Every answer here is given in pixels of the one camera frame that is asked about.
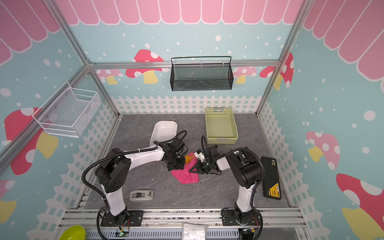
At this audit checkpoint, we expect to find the pink paper napkin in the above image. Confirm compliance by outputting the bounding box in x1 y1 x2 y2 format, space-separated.
171 162 199 185

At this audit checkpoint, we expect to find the white plastic tub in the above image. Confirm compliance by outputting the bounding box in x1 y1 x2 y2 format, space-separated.
150 121 178 147

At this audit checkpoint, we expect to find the green perforated plastic basket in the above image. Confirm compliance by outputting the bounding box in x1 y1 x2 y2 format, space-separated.
205 108 239 145

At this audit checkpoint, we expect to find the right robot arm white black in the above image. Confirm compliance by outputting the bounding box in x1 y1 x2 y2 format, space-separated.
189 136 265 226

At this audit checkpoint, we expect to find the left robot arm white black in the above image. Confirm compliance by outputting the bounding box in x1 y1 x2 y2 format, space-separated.
82 130 187 226

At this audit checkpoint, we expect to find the black flat box yellow label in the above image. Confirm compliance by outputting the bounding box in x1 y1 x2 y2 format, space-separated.
261 157 282 200

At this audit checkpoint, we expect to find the clear plastic bag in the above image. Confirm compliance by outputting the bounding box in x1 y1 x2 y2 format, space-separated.
182 223 208 240

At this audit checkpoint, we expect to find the lime green bowl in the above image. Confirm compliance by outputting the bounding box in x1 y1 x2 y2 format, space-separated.
59 225 87 240

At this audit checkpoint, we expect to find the grey switch box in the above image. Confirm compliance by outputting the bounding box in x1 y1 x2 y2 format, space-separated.
129 190 154 203

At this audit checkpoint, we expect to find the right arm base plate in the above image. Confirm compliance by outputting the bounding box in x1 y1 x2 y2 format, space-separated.
221 208 263 226

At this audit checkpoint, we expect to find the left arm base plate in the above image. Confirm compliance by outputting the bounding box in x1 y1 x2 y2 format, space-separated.
101 211 144 227

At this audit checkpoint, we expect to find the black mesh wall basket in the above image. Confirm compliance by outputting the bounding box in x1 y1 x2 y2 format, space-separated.
170 56 234 91

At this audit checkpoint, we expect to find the white wire wall basket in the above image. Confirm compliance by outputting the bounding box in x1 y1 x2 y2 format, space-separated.
33 82 102 138

